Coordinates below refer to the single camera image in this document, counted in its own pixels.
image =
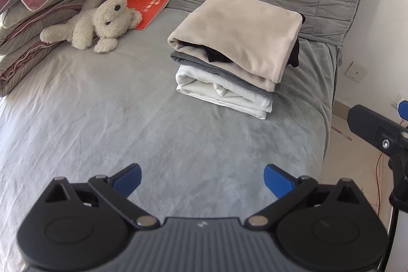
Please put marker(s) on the folded dark grey garment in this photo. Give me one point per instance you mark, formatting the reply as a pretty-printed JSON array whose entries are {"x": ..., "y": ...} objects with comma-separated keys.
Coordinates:
[{"x": 223, "y": 74}]

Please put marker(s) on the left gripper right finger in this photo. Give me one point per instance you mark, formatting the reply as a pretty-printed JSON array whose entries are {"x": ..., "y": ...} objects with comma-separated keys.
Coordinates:
[{"x": 290, "y": 193}]

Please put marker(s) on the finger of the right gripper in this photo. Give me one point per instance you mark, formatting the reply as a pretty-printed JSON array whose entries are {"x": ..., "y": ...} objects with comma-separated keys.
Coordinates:
[{"x": 391, "y": 139}]

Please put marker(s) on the beige black raglan sweatshirt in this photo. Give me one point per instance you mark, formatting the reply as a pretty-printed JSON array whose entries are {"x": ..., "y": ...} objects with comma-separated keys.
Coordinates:
[{"x": 250, "y": 39}]

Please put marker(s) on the red booklet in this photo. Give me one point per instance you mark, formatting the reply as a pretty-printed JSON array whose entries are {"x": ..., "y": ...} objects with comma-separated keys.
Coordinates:
[{"x": 149, "y": 10}]

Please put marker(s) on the white plush dog toy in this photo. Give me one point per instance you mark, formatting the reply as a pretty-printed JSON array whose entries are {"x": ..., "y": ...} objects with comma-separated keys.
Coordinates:
[{"x": 105, "y": 21}]

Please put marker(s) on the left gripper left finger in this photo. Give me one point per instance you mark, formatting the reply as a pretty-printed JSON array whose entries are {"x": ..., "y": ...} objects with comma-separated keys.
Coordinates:
[{"x": 113, "y": 192}]

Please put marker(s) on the grey bed sheet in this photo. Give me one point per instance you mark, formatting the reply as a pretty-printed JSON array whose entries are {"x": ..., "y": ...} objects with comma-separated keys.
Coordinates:
[{"x": 78, "y": 114}]

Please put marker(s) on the white wall socket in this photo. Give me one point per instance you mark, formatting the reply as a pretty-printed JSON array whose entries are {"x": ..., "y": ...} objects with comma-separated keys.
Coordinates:
[{"x": 356, "y": 72}]

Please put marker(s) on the folded grey pink quilt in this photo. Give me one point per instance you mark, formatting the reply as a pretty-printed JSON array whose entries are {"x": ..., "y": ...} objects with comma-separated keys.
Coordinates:
[{"x": 21, "y": 46}]

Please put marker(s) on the folded white garment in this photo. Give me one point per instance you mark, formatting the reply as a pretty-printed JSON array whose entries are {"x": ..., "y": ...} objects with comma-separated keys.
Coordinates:
[{"x": 213, "y": 88}]

